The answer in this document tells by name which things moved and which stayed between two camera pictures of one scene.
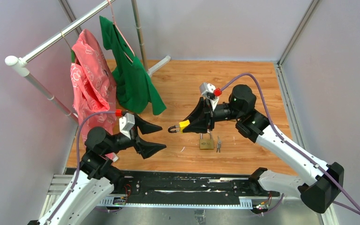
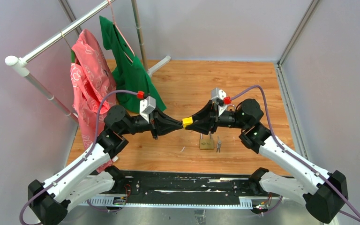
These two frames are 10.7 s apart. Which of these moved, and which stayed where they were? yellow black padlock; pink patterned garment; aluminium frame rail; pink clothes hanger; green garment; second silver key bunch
Moved: yellow black padlock
Stayed: aluminium frame rail; second silver key bunch; pink patterned garment; pink clothes hanger; green garment
